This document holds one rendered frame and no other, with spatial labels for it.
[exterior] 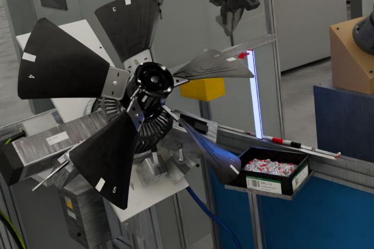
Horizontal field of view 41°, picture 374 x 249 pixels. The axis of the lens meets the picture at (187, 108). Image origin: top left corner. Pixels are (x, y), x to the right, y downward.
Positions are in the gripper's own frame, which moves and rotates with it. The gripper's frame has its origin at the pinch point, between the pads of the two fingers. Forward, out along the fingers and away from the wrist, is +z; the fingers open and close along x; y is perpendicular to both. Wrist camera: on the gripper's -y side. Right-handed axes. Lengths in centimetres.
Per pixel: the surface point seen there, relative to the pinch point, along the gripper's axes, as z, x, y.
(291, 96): 176, -250, 148
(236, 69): 9.4, 2.4, -6.2
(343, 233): 58, -14, -47
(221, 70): 9.0, 7.4, -4.6
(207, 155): 20.0, 30.0, -24.7
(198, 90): 33.0, -7.8, 21.1
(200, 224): 131, -32, 38
